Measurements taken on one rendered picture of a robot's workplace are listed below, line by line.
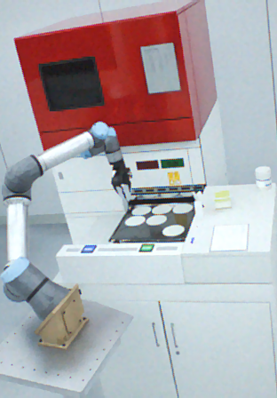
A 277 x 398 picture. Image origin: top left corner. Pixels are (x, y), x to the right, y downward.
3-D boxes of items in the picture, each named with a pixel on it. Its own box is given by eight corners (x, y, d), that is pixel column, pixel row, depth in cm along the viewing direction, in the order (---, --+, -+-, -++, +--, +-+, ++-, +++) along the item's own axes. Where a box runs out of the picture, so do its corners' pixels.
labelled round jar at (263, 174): (257, 185, 245) (255, 166, 241) (272, 184, 243) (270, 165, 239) (256, 191, 239) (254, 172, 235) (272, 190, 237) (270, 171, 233)
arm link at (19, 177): (1, 162, 197) (101, 114, 220) (-2, 173, 207) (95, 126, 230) (17, 186, 195) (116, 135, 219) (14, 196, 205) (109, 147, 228)
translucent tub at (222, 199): (215, 204, 234) (213, 191, 231) (231, 202, 233) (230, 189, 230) (215, 212, 227) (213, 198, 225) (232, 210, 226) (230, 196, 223)
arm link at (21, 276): (27, 297, 179) (-2, 271, 179) (22, 305, 191) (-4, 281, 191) (49, 273, 185) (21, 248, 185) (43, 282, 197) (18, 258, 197)
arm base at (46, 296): (55, 306, 177) (34, 288, 177) (36, 329, 185) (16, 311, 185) (75, 284, 190) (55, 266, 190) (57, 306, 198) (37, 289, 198)
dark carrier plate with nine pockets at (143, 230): (132, 206, 266) (132, 204, 266) (197, 202, 255) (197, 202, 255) (112, 240, 236) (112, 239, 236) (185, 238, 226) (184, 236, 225)
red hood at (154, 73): (92, 111, 330) (71, 17, 306) (217, 98, 304) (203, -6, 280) (43, 154, 265) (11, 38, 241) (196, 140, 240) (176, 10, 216)
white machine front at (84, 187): (67, 215, 288) (49, 149, 272) (209, 210, 263) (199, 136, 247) (65, 218, 286) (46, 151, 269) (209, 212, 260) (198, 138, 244)
